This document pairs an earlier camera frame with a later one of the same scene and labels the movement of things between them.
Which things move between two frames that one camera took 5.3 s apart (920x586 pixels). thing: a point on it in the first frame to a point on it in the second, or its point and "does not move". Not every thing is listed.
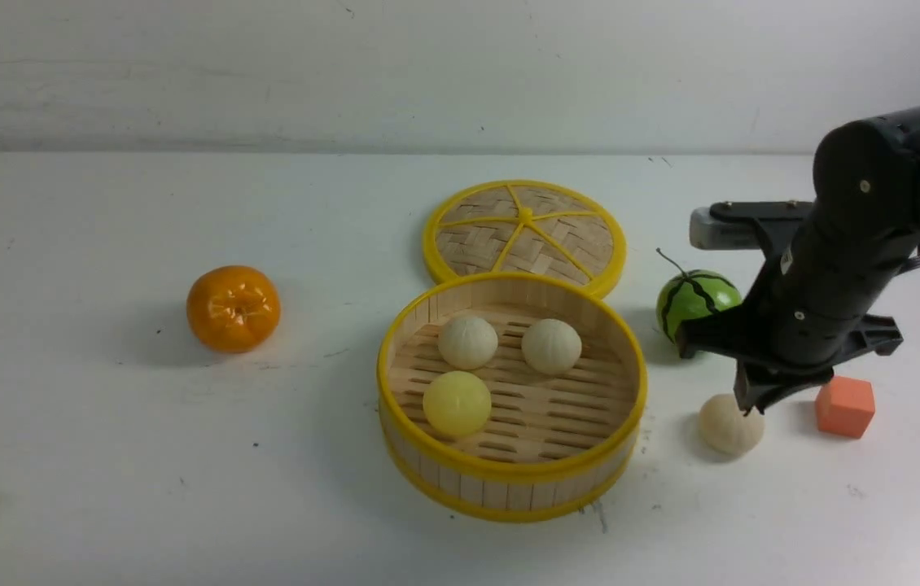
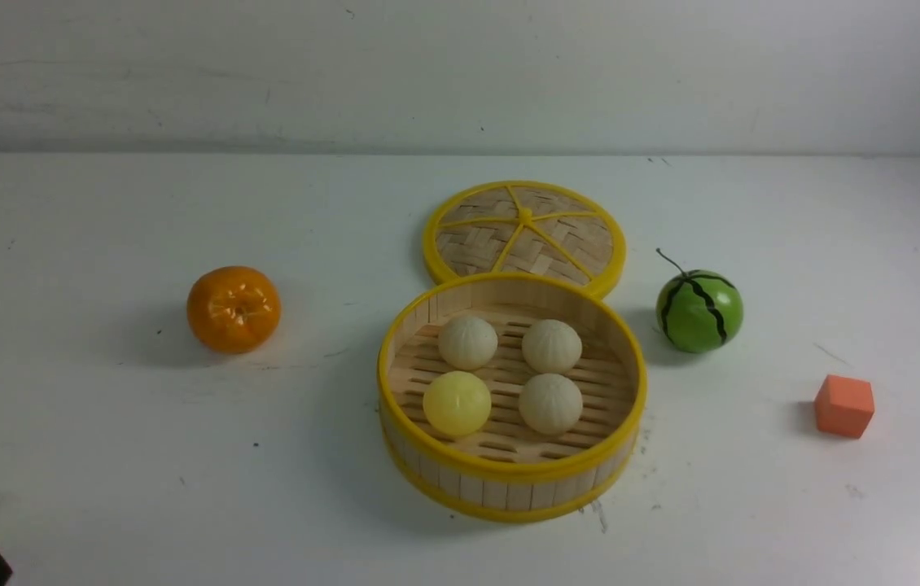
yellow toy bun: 456,403 does not move
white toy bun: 726,429 to 550,404
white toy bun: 551,347 does not move
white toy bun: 466,342 does not move
